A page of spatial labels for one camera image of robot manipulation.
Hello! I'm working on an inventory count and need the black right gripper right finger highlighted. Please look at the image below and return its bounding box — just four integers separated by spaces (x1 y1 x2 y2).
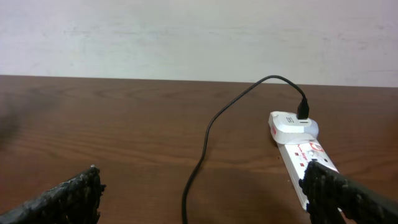
298 161 397 224

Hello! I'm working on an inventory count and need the white power strip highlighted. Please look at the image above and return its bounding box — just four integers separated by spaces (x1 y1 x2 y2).
277 140 338 210

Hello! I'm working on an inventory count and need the white charger adapter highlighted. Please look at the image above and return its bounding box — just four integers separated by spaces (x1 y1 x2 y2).
268 111 319 145

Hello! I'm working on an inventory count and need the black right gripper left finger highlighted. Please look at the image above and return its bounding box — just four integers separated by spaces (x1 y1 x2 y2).
1 165 106 224

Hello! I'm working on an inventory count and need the black charger cable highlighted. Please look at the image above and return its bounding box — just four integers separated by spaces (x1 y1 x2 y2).
181 75 310 224

